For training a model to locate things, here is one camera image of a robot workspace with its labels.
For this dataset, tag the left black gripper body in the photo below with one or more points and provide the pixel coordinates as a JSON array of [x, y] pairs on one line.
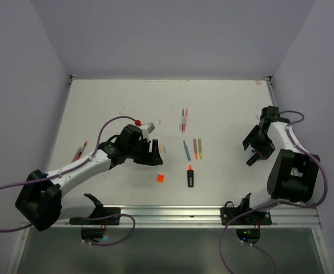
[[141, 148]]

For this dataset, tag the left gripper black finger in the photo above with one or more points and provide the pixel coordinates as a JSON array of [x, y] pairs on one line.
[[154, 146], [149, 158]]

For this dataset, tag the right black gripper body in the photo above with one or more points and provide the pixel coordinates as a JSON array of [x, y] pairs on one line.
[[263, 144]]

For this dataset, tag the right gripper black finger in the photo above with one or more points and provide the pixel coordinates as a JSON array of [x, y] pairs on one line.
[[262, 156], [252, 138]]

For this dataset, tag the black pink marker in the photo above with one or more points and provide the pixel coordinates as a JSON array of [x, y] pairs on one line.
[[254, 158]]

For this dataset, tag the bright orange marker cap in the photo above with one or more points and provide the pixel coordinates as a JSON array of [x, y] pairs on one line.
[[160, 178]]

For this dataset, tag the light blue highlighter pen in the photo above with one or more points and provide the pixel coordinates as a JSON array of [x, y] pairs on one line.
[[186, 151]]

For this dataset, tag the orange highlighter pen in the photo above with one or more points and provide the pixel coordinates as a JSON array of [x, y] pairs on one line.
[[195, 148]]

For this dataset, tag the black orange marker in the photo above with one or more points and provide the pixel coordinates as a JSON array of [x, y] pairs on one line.
[[190, 176]]

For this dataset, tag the red pen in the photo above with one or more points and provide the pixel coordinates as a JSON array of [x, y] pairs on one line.
[[185, 117], [79, 152]]

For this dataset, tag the yellow highlighter pen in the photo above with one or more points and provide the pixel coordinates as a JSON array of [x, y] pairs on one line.
[[200, 148]]

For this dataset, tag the thin black white pen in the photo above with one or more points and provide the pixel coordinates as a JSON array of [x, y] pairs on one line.
[[182, 121]]

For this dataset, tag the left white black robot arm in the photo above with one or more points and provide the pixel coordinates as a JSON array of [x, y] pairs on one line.
[[43, 199]]

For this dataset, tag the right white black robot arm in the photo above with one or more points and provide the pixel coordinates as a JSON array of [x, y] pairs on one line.
[[294, 173]]

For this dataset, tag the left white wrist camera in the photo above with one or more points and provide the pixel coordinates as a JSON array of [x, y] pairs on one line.
[[147, 129]]

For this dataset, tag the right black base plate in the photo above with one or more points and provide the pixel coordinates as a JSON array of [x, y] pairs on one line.
[[235, 217]]

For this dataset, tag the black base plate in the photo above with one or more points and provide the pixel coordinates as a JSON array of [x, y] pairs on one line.
[[235, 217], [100, 216]]

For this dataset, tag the aluminium front rail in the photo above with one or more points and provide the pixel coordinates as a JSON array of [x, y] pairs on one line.
[[209, 216]]

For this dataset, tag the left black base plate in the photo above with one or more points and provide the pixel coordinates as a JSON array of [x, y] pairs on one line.
[[100, 216]]

